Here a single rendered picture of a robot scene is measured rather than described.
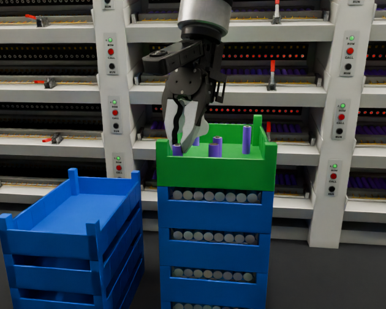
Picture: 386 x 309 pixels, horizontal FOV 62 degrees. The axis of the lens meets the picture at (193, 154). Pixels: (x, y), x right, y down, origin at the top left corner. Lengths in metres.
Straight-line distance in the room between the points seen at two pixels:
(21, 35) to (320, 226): 1.15
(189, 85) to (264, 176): 0.20
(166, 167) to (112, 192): 0.41
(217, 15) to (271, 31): 0.45
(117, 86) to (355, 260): 0.93
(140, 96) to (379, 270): 0.91
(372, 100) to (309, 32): 0.27
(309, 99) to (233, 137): 0.31
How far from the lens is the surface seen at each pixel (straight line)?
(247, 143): 0.73
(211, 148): 0.55
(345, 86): 1.05
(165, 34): 1.03
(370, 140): 1.18
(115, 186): 0.93
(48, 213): 0.88
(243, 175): 0.54
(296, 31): 1.02
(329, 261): 1.15
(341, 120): 1.06
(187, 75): 0.56
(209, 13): 0.57
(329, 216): 1.16
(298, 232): 1.21
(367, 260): 1.21
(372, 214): 1.20
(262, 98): 1.01
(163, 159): 0.54
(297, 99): 1.03
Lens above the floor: 0.61
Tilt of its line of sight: 16 degrees down
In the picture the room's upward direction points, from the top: straight up
